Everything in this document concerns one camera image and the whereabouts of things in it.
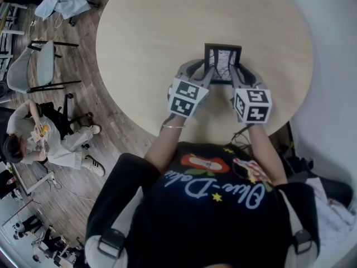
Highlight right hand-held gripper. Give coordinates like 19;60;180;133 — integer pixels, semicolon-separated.
228;64;273;126

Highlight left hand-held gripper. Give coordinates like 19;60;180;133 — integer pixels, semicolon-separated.
166;59;218;119

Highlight black picture frame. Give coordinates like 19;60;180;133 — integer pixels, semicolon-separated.
204;43;243;85

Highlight person's right forearm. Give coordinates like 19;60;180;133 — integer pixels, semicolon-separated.
247;123;288;186

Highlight person's left forearm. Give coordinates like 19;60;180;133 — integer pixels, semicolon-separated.
143;116;186;173

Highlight round wooden table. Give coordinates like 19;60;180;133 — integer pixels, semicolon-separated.
95;0;315;147

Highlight black swivel office chair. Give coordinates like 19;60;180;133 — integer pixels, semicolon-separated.
25;93;94;135

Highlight pale blue cloth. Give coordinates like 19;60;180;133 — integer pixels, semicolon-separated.
35;0;91;21

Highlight grey shell chair black legs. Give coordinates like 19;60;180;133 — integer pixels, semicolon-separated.
7;40;82;94

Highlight person's black printed t-shirt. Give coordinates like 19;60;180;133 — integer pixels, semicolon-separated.
86;141;320;268

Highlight pale lilac cloth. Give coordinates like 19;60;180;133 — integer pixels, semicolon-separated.
306;177;356;234

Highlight grey shoulder strap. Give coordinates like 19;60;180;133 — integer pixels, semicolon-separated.
290;227;320;268
84;227;128;268

